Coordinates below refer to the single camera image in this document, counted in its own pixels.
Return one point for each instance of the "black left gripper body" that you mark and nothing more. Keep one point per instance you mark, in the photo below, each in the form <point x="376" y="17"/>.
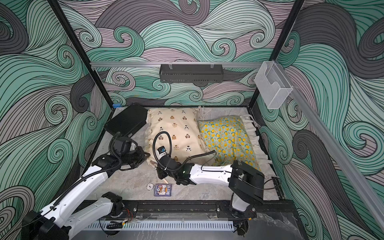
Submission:
<point x="134" y="158"/>

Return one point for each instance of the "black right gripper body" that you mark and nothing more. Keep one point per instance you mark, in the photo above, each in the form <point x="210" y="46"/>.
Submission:
<point x="163" y="174"/>

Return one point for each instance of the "cream bear print pillow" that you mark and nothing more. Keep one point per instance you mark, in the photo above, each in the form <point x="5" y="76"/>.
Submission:
<point x="176" y="129"/>

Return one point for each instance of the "yellow lemon print pillow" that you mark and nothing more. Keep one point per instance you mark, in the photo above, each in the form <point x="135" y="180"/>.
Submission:
<point x="234" y="138"/>

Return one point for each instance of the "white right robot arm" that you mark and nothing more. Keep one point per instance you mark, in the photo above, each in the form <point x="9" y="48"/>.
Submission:
<point x="245" y="182"/>

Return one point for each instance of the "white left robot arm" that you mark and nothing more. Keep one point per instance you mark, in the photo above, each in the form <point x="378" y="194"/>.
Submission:
<point x="59" y="220"/>

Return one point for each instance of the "playing card box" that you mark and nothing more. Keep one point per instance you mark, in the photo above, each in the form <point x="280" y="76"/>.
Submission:
<point x="163" y="190"/>

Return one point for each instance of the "small round white token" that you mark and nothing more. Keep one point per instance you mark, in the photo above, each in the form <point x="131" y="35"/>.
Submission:
<point x="150" y="186"/>

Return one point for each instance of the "black ribbed hard case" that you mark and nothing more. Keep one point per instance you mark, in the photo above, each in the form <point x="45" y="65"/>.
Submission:
<point x="127" y="122"/>

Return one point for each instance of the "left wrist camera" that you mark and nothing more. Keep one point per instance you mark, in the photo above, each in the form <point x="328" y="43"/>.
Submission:
<point x="122" y="145"/>

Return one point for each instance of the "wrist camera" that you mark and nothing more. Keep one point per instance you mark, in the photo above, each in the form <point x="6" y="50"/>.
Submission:
<point x="161" y="152"/>
<point x="122" y="145"/>

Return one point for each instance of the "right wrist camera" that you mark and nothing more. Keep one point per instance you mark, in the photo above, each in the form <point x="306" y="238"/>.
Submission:
<point x="161" y="152"/>

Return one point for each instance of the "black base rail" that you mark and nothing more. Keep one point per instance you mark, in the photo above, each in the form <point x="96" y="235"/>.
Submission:
<point x="211" y="209"/>

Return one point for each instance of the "white slotted cable duct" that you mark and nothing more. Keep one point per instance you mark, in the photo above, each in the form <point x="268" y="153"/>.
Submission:
<point x="214" y="225"/>

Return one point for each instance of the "black corner frame post left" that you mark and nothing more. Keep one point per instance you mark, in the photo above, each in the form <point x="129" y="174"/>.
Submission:
<point x="55" y="6"/>

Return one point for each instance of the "black corner frame post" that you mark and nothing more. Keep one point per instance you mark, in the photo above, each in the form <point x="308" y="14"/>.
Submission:
<point x="285" y="25"/>
<point x="55" y="6"/>

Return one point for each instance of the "black wall mounted tray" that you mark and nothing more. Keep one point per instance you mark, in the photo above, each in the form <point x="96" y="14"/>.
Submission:
<point x="195" y="74"/>

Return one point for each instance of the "aluminium rail back wall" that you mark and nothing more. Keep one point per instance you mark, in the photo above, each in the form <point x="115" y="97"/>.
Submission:
<point x="138" y="64"/>

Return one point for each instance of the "aluminium rail wall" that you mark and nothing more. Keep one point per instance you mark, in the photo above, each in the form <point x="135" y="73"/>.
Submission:
<point x="335" y="103"/>
<point x="138" y="64"/>

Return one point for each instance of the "clear acrylic wall holder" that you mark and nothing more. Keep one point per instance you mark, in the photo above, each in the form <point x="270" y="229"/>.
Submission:
<point x="273" y="84"/>

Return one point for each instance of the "aluminium rail right wall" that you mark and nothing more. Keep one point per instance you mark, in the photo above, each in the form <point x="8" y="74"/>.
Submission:
<point x="335" y="103"/>

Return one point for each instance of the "black corner frame post right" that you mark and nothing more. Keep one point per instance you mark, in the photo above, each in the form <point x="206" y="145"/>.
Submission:
<point x="285" y="25"/>

